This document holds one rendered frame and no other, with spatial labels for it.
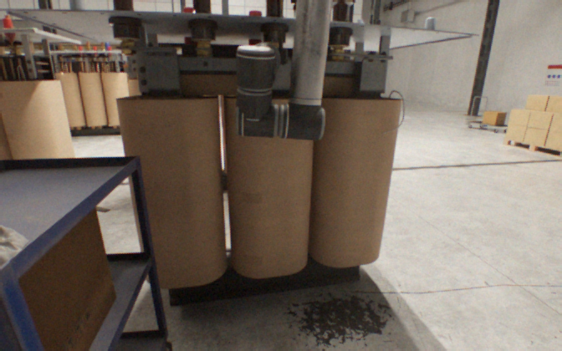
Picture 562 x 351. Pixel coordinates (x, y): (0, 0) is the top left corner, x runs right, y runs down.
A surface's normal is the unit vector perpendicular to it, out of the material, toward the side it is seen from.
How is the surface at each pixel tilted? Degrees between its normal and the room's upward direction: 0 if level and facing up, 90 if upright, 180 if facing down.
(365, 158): 90
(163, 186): 90
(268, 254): 90
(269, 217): 90
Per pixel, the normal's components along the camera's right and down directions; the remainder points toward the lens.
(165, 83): 0.21, 0.31
